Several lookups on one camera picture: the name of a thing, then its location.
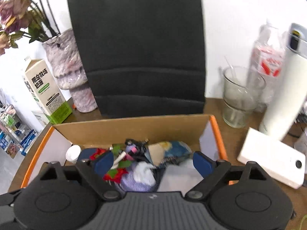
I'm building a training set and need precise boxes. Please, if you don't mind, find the dried pink rose bouquet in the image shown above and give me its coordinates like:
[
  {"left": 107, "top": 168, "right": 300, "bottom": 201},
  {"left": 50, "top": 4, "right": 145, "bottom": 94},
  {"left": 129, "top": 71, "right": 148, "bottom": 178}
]
[{"left": 0, "top": 0, "right": 61, "bottom": 56}]

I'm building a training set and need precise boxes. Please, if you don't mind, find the red cardboard box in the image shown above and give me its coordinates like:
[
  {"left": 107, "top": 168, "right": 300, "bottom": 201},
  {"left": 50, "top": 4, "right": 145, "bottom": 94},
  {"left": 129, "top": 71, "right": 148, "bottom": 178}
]
[{"left": 20, "top": 114, "right": 234, "bottom": 193}]

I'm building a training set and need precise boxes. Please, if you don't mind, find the metal storage shelf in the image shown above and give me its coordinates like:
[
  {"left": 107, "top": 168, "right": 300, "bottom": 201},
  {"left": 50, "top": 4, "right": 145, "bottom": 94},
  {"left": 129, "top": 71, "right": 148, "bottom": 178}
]
[{"left": 0, "top": 89, "right": 40, "bottom": 159}]

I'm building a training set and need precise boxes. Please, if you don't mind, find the brown wooden desktop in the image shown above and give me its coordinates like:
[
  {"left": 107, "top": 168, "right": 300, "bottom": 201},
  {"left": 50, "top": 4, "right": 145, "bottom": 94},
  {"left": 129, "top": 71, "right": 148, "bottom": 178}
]
[{"left": 0, "top": 97, "right": 307, "bottom": 230}]

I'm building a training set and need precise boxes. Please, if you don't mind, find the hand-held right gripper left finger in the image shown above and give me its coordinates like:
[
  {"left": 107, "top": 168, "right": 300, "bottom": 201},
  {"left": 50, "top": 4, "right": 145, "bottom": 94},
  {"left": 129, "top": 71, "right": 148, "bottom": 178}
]
[{"left": 40, "top": 151, "right": 123, "bottom": 201}]

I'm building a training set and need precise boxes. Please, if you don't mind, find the clear glass cup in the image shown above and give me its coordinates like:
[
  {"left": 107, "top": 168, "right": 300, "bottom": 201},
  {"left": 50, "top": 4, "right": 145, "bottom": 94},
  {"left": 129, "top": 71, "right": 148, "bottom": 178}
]
[{"left": 221, "top": 65, "right": 267, "bottom": 129}]

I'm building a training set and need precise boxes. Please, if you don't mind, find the clear water bottle red label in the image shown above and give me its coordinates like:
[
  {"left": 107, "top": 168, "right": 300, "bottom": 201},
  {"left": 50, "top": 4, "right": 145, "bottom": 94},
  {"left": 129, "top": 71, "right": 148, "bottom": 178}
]
[{"left": 247, "top": 23, "right": 289, "bottom": 113}]

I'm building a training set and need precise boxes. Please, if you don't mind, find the green earphone cable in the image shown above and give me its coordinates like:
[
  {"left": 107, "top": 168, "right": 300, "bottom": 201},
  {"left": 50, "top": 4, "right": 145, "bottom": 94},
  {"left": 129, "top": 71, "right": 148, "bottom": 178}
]
[{"left": 295, "top": 215, "right": 307, "bottom": 230}]

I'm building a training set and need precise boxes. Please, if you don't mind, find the white power bank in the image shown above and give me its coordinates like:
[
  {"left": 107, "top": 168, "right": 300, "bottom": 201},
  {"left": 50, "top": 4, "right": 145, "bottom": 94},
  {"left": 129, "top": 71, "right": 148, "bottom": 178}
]
[{"left": 237, "top": 127, "right": 307, "bottom": 190}]

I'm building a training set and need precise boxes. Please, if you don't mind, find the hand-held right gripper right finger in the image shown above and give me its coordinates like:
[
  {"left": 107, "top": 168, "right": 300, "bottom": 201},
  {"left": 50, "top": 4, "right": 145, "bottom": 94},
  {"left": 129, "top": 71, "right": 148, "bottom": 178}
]
[{"left": 186, "top": 150, "right": 267, "bottom": 201}]

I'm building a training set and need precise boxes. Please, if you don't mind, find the white and green milk carton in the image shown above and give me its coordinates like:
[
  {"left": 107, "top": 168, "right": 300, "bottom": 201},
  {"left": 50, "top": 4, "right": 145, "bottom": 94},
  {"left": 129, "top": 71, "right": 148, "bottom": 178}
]
[{"left": 22, "top": 57, "right": 73, "bottom": 125}]

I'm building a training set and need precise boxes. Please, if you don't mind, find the red strawberry toy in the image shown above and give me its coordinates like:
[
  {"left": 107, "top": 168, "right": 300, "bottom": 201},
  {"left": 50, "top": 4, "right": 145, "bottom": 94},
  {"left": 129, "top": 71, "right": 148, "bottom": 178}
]
[{"left": 89, "top": 144, "right": 132, "bottom": 185}]

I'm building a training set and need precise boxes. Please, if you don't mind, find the white tissue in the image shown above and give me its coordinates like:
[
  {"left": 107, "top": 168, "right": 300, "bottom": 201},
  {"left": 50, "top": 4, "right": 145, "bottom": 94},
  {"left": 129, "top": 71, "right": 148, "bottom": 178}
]
[{"left": 133, "top": 161, "right": 157, "bottom": 185}]

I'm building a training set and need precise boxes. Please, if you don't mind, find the navy blue zip case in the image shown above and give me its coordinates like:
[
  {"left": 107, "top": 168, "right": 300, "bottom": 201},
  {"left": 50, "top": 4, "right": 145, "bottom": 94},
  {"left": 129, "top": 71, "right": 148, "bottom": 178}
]
[{"left": 77, "top": 148, "right": 99, "bottom": 166}]

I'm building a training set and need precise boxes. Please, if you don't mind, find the pink hair clip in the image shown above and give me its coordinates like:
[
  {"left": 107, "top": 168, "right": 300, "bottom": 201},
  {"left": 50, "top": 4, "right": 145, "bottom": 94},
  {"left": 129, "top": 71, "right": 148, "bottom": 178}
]
[{"left": 124, "top": 143, "right": 141, "bottom": 161}]

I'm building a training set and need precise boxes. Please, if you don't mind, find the black paper bag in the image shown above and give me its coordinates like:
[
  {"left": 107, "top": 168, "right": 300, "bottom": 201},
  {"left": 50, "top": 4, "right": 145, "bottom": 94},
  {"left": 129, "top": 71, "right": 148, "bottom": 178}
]
[{"left": 65, "top": 0, "right": 207, "bottom": 119}]

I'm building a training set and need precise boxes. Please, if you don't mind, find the white plastic container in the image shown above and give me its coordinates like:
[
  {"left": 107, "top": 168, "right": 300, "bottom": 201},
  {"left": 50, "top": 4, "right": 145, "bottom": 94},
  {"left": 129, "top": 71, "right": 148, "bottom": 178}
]
[{"left": 157, "top": 159, "right": 205, "bottom": 192}]

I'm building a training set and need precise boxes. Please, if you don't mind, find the white thermos bottle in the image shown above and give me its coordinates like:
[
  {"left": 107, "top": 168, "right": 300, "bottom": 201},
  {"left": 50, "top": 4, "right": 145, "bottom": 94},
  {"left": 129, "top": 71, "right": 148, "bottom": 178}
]
[{"left": 258, "top": 23, "right": 307, "bottom": 141}]

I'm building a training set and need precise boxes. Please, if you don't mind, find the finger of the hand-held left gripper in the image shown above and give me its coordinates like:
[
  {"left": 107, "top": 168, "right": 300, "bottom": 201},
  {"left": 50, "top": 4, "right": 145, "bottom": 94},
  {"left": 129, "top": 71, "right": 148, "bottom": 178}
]
[{"left": 0, "top": 189, "right": 23, "bottom": 206}]

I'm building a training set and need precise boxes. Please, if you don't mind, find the purple striped cloth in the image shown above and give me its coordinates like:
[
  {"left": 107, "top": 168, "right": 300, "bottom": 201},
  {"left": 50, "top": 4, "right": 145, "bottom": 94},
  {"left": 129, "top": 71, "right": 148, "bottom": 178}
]
[{"left": 119, "top": 169, "right": 157, "bottom": 192}]

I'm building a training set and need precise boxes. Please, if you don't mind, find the pink marbled vase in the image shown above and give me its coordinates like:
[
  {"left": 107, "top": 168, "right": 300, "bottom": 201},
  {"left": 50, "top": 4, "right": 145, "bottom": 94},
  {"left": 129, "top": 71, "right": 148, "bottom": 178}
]
[{"left": 41, "top": 28, "right": 98, "bottom": 113}]

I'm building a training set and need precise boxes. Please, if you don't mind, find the white paper cup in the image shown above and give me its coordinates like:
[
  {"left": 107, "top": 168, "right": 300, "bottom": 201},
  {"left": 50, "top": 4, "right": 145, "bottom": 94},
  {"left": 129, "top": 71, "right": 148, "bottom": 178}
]
[{"left": 65, "top": 145, "right": 82, "bottom": 164}]

